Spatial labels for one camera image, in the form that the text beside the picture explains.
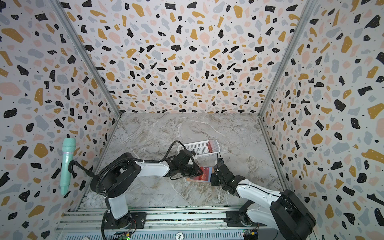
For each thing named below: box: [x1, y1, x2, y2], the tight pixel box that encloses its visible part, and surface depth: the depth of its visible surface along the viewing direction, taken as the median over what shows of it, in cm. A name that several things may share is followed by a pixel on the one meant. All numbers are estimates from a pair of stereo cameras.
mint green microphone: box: [60, 137, 76, 196], surface depth 64 cm
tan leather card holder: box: [186, 166, 215, 183], surface depth 89 cm
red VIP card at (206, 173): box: [199, 166, 213, 183], surface depth 91 cm
